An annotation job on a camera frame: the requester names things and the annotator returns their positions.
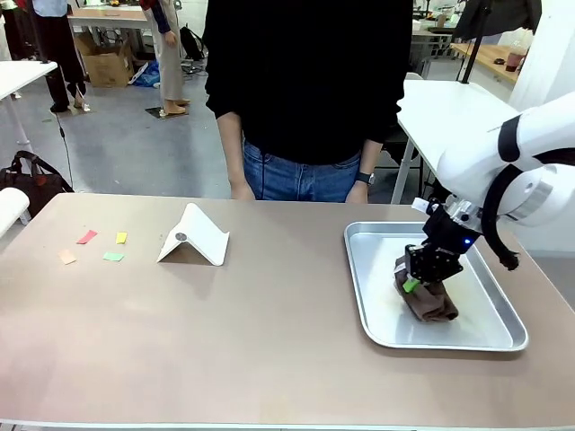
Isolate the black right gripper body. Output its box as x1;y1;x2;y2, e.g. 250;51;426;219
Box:
420;209;472;267

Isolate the brown cloth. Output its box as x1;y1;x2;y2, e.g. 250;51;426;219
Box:
391;255;460;323

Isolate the person's left forearm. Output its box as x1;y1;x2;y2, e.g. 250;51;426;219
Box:
357;137;383;180

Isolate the person's right forearm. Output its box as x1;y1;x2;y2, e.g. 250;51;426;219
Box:
217;110;251;192

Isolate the person's left hand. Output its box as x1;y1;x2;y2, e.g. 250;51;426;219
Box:
345;181;370;204

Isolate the person's right hand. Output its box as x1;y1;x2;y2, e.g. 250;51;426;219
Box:
229;181;256;202

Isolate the metal tray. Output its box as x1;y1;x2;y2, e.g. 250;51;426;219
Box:
344;221;530;352

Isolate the large white table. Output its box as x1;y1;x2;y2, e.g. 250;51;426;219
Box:
394;72;518;206

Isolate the black stand pole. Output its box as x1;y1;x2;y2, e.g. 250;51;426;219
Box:
460;0;491;85

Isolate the wooden top table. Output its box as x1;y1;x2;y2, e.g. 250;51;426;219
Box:
448;42;522;86

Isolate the white folded stand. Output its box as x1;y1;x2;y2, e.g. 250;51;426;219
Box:
155;202;231;268

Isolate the person in black sweater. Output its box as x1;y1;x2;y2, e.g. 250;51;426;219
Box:
204;0;414;203

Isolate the dark hanging jacket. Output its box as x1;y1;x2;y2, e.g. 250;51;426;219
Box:
451;0;543;41

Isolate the person in beige trousers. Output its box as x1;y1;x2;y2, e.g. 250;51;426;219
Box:
138;0;192;116

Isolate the blue bag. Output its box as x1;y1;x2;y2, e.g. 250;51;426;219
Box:
132;60;162;89

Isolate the cardboard box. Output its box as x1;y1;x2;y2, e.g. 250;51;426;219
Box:
74;31;135;89

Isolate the light brown top table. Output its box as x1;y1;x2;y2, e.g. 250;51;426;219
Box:
66;4;154;32

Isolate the person in black trousers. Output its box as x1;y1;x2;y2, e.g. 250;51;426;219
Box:
31;0;89;113

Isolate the small white table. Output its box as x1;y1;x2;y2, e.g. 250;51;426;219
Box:
0;60;59;156

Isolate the black right arm cable sleeve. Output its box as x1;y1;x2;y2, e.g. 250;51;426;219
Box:
482;163;522;271

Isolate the dark bag with straps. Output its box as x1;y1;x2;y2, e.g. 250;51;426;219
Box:
0;150;75;221

